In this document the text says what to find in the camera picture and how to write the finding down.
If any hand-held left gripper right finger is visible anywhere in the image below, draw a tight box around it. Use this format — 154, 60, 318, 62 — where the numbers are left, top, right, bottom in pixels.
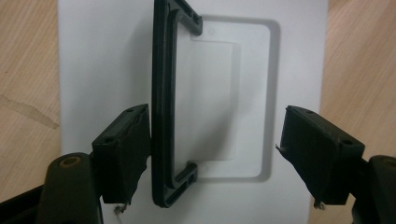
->
275, 105, 366, 210

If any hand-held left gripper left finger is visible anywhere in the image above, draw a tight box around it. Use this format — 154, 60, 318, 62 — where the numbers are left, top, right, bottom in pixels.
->
91, 103, 153, 205

